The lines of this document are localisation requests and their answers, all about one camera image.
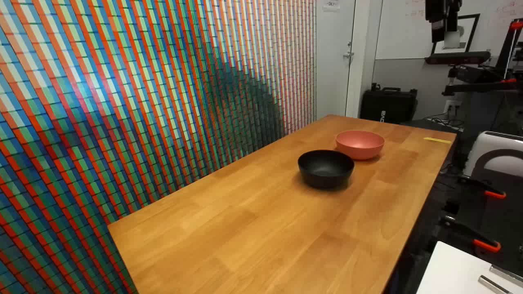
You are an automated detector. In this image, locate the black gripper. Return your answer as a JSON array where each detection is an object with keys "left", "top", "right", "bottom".
[{"left": 424, "top": 0, "right": 465, "bottom": 43}]

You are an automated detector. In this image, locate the orange bowl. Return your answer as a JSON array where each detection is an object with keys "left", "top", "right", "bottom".
[{"left": 336, "top": 128, "right": 386, "bottom": 161}]

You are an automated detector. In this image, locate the black bowl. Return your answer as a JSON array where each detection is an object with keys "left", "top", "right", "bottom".
[{"left": 296, "top": 148, "right": 357, "bottom": 190}]

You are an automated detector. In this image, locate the framed portrait picture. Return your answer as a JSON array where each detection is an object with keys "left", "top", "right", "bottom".
[{"left": 430, "top": 12, "right": 483, "bottom": 57}]

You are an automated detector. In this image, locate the black flat shelf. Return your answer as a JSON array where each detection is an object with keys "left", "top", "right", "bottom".
[{"left": 424, "top": 50, "right": 493, "bottom": 66}]

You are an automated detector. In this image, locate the black machine equipment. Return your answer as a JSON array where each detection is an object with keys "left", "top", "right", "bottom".
[{"left": 442, "top": 63, "right": 520, "bottom": 97}]

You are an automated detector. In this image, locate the red and black stand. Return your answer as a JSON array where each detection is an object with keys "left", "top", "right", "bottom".
[{"left": 494, "top": 16, "right": 523, "bottom": 84}]

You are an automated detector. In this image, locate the black hard case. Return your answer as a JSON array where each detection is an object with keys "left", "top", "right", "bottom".
[{"left": 360, "top": 81, "right": 421, "bottom": 125}]

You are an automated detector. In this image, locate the white rounded chair back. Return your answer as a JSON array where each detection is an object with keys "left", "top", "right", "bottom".
[{"left": 463, "top": 128, "right": 523, "bottom": 179}]

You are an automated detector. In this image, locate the black clamp with orange tip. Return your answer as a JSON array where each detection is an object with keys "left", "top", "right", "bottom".
[
  {"left": 462, "top": 174, "right": 509, "bottom": 202},
  {"left": 440, "top": 213, "right": 504, "bottom": 254}
]

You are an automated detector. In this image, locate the white box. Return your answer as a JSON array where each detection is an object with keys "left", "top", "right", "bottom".
[{"left": 416, "top": 239, "right": 523, "bottom": 294}]

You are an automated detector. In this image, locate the metal door handle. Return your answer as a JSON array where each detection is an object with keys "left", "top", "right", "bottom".
[{"left": 342, "top": 47, "right": 357, "bottom": 68}]

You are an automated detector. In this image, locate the silver metal handle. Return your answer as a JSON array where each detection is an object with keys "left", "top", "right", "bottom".
[{"left": 478, "top": 272, "right": 515, "bottom": 294}]

